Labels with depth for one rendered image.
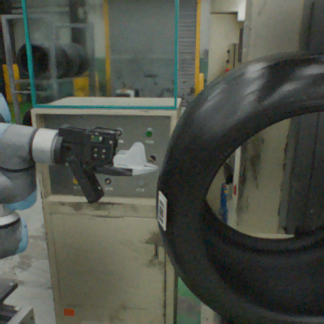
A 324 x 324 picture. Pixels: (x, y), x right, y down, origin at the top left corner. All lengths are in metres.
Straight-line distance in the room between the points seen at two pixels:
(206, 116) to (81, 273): 1.13
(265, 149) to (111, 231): 0.73
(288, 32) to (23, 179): 0.73
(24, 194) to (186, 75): 9.46
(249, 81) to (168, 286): 1.12
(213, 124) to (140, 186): 0.85
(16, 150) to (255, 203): 0.66
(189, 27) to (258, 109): 9.61
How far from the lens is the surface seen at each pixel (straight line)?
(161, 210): 0.63
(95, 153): 0.71
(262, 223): 1.08
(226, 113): 0.57
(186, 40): 10.12
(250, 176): 1.01
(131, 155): 0.69
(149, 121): 1.31
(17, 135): 0.76
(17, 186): 0.80
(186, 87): 10.15
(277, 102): 0.57
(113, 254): 1.49
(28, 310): 1.27
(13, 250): 1.22
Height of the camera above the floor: 1.46
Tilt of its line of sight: 18 degrees down
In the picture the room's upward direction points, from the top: straight up
